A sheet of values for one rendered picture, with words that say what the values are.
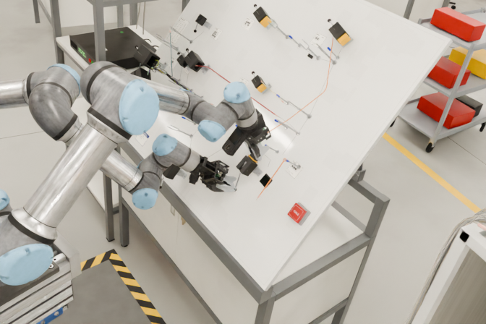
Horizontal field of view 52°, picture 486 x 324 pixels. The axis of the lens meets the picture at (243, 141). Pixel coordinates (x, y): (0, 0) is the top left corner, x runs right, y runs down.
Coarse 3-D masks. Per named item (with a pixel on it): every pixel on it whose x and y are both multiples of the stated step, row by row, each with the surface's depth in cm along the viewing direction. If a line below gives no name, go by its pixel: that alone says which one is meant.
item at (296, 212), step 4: (296, 204) 166; (292, 208) 166; (296, 208) 165; (300, 208) 164; (292, 212) 165; (296, 212) 165; (300, 212) 164; (304, 212) 163; (292, 216) 165; (296, 216) 164; (300, 216) 163; (296, 220) 164; (300, 220) 164
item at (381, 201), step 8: (352, 176) 203; (360, 176) 200; (352, 184) 203; (360, 184) 200; (368, 184) 200; (360, 192) 201; (368, 192) 198; (376, 192) 197; (376, 200) 195; (384, 200) 193; (376, 208) 196; (384, 208) 195; (376, 216) 198; (368, 224) 202; (376, 224) 199; (368, 232) 204; (376, 232) 204
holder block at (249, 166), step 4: (244, 156) 176; (244, 160) 176; (248, 160) 175; (240, 164) 176; (248, 164) 174; (252, 164) 175; (256, 164) 176; (240, 168) 176; (244, 168) 175; (248, 168) 175; (252, 168) 176; (244, 172) 175; (248, 172) 176
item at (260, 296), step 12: (120, 144) 233; (132, 156) 225; (168, 192) 205; (180, 204) 198; (192, 216) 193; (192, 228) 195; (204, 228) 188; (204, 240) 190; (216, 240) 184; (216, 252) 185; (228, 252) 179; (228, 264) 180; (240, 276) 175; (252, 288) 170; (264, 300) 171
